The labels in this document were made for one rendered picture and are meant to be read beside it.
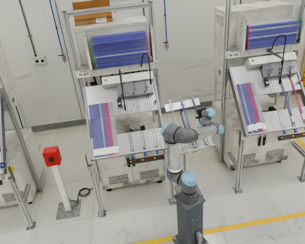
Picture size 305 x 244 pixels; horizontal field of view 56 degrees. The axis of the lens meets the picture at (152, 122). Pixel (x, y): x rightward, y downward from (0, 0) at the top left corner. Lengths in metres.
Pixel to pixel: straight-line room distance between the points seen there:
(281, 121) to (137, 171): 1.54
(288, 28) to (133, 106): 1.64
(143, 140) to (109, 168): 0.63
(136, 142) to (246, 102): 1.13
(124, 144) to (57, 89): 2.09
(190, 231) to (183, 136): 0.89
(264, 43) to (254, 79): 0.35
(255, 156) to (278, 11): 1.54
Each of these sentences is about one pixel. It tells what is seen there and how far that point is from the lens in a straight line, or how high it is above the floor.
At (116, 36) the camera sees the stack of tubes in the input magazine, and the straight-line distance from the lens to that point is 2.69.
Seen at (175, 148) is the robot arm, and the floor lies 1.00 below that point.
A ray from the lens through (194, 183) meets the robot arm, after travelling 2.25.
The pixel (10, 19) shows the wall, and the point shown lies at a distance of 4.33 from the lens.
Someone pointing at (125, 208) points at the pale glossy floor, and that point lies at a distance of 3.15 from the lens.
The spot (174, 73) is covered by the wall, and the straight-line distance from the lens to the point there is 4.48.
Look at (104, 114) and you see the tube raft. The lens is 2.74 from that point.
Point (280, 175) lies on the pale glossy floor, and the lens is 3.60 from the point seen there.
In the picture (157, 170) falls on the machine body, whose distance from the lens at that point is 3.20.
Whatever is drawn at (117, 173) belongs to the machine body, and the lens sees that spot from 3.17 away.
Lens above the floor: 2.27
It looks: 30 degrees down
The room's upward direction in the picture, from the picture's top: 5 degrees counter-clockwise
